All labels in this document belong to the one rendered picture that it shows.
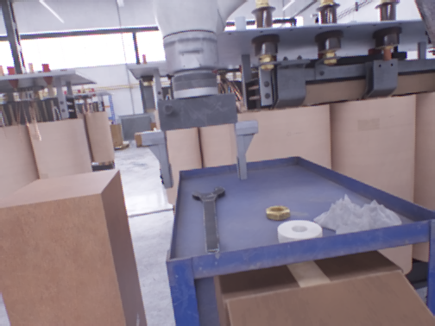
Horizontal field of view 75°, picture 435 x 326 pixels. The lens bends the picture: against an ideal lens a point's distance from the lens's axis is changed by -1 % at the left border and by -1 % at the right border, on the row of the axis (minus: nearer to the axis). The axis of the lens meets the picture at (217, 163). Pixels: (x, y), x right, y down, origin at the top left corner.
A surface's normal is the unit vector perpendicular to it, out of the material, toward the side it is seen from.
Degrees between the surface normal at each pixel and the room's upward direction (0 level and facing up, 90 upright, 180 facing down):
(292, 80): 90
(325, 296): 26
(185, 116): 90
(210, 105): 90
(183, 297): 90
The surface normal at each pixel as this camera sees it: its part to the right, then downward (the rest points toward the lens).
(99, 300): 0.19, 0.16
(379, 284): -0.05, -0.80
